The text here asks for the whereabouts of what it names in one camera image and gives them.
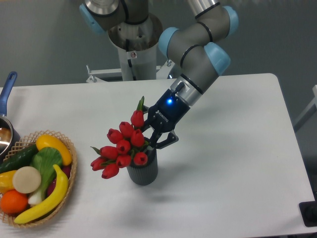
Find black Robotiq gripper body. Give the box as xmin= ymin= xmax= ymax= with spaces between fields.
xmin=147 ymin=89 xmax=190 ymax=133

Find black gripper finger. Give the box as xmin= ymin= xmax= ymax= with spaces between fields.
xmin=148 ymin=130 xmax=179 ymax=150
xmin=141 ymin=105 xmax=151 ymax=131

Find red tulip bouquet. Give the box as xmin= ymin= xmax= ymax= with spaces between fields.
xmin=91 ymin=97 xmax=149 ymax=179

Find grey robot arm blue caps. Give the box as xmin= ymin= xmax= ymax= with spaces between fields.
xmin=79 ymin=0 xmax=239 ymax=149

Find dark grey ribbed vase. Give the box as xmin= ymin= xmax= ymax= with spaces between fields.
xmin=127 ymin=146 xmax=158 ymax=186

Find dark red vegetable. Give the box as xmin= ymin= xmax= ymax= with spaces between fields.
xmin=46 ymin=165 xmax=71 ymax=197

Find yellow squash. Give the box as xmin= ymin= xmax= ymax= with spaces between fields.
xmin=36 ymin=134 xmax=72 ymax=166

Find green bok choy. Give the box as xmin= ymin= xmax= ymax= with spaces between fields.
xmin=28 ymin=147 xmax=62 ymax=206

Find yellow banana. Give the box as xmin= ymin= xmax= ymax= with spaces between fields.
xmin=14 ymin=164 xmax=68 ymax=224

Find woven wicker basket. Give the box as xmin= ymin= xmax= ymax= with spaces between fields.
xmin=0 ymin=130 xmax=77 ymax=228

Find green cucumber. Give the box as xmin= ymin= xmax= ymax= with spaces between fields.
xmin=0 ymin=144 xmax=38 ymax=174

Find beige round disc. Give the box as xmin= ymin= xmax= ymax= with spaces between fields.
xmin=12 ymin=166 xmax=42 ymax=194

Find yellow bell pepper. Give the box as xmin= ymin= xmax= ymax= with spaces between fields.
xmin=0 ymin=170 xmax=16 ymax=194

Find black device at table edge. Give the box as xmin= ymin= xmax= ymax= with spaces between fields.
xmin=299 ymin=201 xmax=317 ymax=227

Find orange fruit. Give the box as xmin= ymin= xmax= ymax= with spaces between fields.
xmin=0 ymin=190 xmax=28 ymax=214

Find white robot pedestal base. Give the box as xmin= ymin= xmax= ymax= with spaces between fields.
xmin=86 ymin=45 xmax=179 ymax=83

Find blue handled saucepan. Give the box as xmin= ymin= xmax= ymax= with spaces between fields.
xmin=0 ymin=71 xmax=20 ymax=163

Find white frame at right edge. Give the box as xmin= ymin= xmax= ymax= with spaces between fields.
xmin=293 ymin=85 xmax=317 ymax=133

